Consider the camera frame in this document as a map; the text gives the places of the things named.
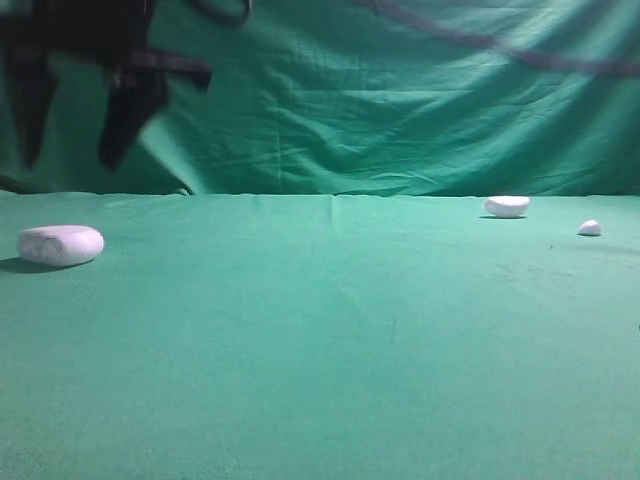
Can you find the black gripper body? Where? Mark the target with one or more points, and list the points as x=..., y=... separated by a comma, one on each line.
x=111, y=34

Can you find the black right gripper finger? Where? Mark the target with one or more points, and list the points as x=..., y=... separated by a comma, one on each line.
x=31, y=87

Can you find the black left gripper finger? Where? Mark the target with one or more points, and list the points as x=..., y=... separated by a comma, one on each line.
x=133, y=100

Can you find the white earphone case body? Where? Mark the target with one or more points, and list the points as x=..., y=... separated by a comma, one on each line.
x=60, y=245

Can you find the white earphone case lid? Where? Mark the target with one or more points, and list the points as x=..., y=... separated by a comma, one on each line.
x=506, y=206

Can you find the green backdrop cloth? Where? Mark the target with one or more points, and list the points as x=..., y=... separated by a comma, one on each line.
x=420, y=98

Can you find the green table cloth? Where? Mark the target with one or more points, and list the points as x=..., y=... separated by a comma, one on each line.
x=322, y=337

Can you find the white earbud far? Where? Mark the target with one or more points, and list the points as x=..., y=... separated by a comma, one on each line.
x=590, y=228

